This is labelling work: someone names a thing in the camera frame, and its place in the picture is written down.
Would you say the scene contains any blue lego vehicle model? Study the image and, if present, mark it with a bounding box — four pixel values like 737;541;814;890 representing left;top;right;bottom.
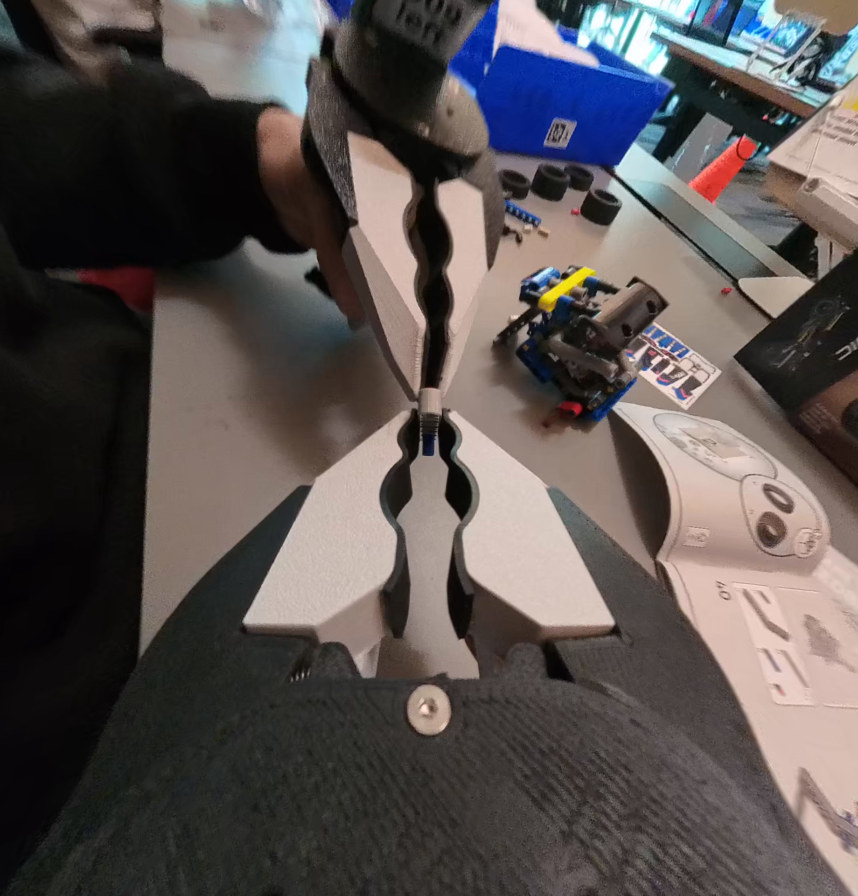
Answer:
492;265;671;429

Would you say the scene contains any black toy set box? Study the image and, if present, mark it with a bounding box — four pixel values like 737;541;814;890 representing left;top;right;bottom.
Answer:
733;234;858;484

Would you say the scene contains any wooden background table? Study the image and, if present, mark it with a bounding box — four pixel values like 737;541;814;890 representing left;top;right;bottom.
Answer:
653;28;846;165

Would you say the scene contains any white flat stand base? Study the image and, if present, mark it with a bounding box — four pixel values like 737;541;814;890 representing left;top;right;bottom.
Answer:
739;275;816;319

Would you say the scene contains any instruction booklet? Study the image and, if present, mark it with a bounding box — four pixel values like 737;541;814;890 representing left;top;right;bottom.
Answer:
609;402;858;896

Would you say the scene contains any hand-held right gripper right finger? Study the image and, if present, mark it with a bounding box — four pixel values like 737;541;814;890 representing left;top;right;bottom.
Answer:
436;409;619;676

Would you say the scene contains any sticker sheet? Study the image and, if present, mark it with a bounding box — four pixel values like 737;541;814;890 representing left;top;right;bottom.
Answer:
625;323;722;410

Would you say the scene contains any pile of loose lego pieces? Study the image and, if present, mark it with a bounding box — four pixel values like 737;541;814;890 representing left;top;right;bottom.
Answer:
502;199;552;246

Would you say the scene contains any red fabric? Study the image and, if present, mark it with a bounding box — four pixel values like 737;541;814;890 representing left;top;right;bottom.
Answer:
79;266;157;314

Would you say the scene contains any person's left hand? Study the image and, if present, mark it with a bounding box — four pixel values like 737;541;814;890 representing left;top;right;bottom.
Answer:
256;105;367;331

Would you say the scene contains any white printed sign board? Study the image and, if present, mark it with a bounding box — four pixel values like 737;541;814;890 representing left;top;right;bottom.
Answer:
765;66;858;186

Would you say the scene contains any white sign holder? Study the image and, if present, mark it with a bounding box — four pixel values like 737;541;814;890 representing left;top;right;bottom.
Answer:
793;175;858;249

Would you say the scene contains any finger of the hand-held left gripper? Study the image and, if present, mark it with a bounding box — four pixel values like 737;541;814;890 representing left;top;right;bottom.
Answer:
418;178;505;393
341;132;433;403

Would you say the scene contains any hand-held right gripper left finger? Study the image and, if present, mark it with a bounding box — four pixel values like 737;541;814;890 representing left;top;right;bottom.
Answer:
241;406;424;676

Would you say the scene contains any person's left forearm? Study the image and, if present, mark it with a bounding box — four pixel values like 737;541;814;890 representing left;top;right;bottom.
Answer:
0;38;311;270

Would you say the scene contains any orange traffic cone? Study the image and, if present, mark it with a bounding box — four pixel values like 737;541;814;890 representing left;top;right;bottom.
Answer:
689;134;760;204

